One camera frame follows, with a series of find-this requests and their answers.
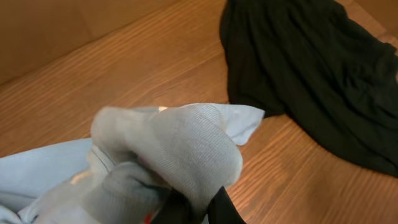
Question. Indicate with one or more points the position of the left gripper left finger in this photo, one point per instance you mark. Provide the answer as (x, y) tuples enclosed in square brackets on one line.
[(176, 210)]

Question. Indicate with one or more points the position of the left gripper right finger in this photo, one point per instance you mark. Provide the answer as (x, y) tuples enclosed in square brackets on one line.
[(221, 210)]

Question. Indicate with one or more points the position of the light blue t-shirt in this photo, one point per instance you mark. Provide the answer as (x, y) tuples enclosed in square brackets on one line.
[(126, 169)]

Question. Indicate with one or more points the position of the black t-shirt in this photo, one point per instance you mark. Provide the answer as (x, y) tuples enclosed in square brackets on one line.
[(309, 60)]

